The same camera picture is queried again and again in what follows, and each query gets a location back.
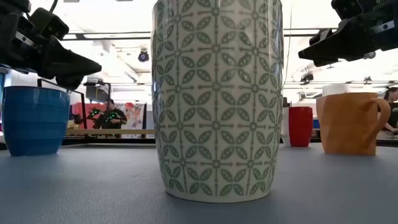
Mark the green leaf pattern mug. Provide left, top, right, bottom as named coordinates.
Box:
left=151, top=0, right=284, bottom=203

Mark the blue ribbed mug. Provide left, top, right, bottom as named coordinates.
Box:
left=1, top=86, right=71, bottom=157

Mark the black ceiling camera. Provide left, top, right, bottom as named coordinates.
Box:
left=137, top=49, right=150, bottom=63
left=300, top=72, right=315, bottom=84

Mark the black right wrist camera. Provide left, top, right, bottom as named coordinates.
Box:
left=331, top=0, right=364, bottom=20

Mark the person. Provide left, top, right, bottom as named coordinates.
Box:
left=101, top=98, right=128, bottom=139
left=382, top=86, right=398, bottom=133

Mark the grey-blue table mat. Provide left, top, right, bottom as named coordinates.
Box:
left=0, top=142, right=398, bottom=224

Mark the red panel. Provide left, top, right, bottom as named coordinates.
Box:
left=70, top=102, right=106, bottom=130

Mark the orange mug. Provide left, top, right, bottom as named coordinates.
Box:
left=316, top=92, right=392, bottom=156

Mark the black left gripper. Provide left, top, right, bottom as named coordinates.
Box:
left=0, top=0, right=103, bottom=90

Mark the black hanging monitor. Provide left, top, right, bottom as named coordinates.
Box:
left=85, top=82, right=112, bottom=103

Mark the colourful poster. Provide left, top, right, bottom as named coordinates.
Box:
left=123, top=102, right=147, bottom=139

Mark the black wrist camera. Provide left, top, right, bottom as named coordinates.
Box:
left=29, top=7, right=70, bottom=40
left=331, top=0, right=364, bottom=20

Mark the black aluminium table frame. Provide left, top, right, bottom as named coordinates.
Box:
left=0, top=136, right=398, bottom=147

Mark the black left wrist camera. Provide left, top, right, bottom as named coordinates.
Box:
left=29, top=7, right=70, bottom=40

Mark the red mug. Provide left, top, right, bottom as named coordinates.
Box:
left=288, top=106, right=314, bottom=147

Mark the wooden shelf with black frame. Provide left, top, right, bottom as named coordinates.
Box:
left=36, top=78, right=155, bottom=139

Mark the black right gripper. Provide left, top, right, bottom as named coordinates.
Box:
left=298, top=0, right=398, bottom=68

